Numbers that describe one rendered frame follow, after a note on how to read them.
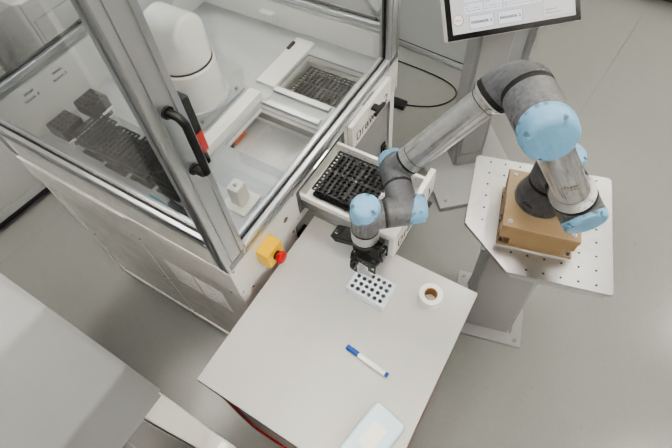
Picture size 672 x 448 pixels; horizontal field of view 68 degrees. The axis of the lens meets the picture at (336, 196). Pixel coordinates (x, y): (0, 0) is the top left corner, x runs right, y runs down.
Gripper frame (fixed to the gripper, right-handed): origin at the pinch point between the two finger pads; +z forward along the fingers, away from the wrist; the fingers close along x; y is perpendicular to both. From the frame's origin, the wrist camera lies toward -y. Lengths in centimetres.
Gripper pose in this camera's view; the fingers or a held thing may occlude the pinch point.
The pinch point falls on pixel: (360, 267)
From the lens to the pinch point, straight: 150.4
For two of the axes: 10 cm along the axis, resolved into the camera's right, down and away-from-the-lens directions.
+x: 5.4, -7.0, 4.6
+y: 8.4, 4.1, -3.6
